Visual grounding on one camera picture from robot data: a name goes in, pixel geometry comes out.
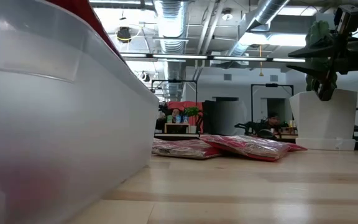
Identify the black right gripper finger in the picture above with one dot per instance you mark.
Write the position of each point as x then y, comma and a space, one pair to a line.
319, 51
319, 72

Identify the green cactus plant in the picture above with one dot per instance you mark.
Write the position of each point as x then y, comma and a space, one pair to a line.
319, 31

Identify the white square planter pot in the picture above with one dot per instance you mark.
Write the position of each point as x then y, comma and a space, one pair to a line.
325, 118

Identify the hanging pendant lamp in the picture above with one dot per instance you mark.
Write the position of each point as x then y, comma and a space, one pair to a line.
261, 73

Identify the person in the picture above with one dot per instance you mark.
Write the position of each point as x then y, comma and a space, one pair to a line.
176, 113
272, 123

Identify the round ceiling fixture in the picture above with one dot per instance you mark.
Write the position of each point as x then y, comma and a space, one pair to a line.
227, 15

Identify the grey cylindrical column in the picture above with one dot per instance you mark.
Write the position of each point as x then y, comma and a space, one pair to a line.
228, 116

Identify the black cabinet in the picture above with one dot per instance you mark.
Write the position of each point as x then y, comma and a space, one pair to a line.
209, 116

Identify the long ceiling light strip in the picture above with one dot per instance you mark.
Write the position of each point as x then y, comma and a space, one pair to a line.
197, 57

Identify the small leafy green plant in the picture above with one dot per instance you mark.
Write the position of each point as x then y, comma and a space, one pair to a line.
193, 111

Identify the small white plant pot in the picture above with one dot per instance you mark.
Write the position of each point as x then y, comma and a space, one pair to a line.
193, 129

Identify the red sofa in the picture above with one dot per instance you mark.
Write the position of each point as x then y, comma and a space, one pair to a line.
182, 104

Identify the blue bottle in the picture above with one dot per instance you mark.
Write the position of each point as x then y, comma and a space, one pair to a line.
178, 119
185, 119

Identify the small wooden shelf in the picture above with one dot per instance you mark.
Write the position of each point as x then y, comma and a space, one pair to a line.
177, 124

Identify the green bottle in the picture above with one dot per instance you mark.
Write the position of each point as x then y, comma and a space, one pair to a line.
169, 119

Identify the translucent white plastic basket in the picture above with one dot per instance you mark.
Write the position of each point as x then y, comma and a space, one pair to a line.
57, 133

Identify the black metal frame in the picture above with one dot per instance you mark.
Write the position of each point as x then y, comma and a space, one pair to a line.
272, 85
174, 81

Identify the silver corrugated ceiling duct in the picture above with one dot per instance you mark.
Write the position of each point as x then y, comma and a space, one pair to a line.
170, 28

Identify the black security camera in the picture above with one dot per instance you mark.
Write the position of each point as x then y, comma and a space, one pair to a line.
145, 76

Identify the black hanging dome camera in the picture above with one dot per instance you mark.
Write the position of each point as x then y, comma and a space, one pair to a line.
124, 34

